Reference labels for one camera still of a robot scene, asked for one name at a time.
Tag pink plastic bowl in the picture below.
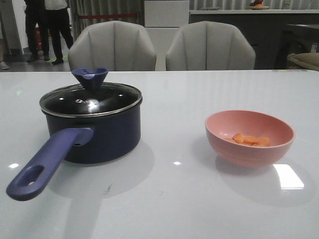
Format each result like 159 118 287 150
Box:
205 110 295 167

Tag glass lid with blue knob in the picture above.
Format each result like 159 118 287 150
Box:
39 67 142 118

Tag dark grey counter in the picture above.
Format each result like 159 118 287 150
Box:
189 9 319 70

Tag red barrier tape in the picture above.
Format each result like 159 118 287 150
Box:
77 12 140 19

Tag grey upholstered chair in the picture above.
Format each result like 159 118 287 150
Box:
165 21 256 71
68 20 157 71

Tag red bin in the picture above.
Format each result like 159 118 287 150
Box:
34 27 42 51

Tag white cabinet block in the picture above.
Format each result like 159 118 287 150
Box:
144 0 189 71

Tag orange ham slices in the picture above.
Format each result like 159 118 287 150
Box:
226 133 271 147

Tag right grey upholstered chair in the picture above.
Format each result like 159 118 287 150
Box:
165 21 256 71

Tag person in dark trousers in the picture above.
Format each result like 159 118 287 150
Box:
24 0 50 63

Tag person in white shirt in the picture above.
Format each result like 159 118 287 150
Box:
44 0 73 65

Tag dark side table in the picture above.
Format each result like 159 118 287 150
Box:
274 24 319 69

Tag fruit plate on counter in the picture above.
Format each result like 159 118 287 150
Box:
249 0 269 10

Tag dark blue saucepan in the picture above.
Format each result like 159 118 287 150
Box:
6 83 144 201

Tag left grey upholstered chair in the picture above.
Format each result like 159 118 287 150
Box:
68 20 157 71

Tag beige cushion seat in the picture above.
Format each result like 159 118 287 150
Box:
287 53 319 71

